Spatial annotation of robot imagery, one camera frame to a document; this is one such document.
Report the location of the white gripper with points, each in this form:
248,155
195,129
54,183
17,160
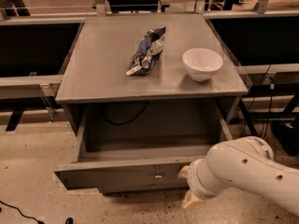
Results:
195,178

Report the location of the grey top drawer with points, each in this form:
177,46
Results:
141,143

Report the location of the grey drawer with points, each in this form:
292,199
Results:
157,186
141,143

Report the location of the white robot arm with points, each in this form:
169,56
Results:
244,163

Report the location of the grey bottom drawer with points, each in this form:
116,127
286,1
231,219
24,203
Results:
157,186

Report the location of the grey drawer cabinet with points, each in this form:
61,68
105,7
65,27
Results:
96,70

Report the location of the white ceramic bowl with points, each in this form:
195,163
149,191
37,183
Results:
202,64

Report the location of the crumpled blue chip bag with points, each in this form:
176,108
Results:
149,50

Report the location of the right metal rail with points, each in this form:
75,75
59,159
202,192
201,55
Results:
266,74

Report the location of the metal rail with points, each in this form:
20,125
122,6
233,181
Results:
29,87
266,74

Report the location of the left metal rail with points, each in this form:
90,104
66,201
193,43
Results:
29,87

